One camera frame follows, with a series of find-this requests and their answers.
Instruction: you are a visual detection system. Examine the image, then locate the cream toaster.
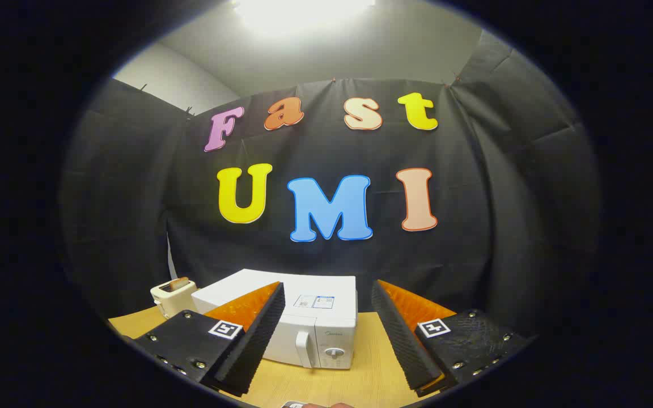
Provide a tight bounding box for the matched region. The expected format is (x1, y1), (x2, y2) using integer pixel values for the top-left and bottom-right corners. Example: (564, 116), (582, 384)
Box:
(150, 278), (198, 319)

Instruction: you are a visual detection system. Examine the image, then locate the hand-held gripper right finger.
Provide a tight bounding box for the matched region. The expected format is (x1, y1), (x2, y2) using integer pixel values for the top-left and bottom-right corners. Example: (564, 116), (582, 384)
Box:
(371, 279), (531, 397)

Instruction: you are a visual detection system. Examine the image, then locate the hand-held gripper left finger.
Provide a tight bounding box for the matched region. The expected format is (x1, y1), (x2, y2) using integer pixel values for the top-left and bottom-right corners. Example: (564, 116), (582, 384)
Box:
(134, 282), (286, 397)

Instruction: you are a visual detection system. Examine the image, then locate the white microwave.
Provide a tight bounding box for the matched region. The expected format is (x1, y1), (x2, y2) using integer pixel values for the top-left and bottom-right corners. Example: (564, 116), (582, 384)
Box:
(190, 269), (358, 370)

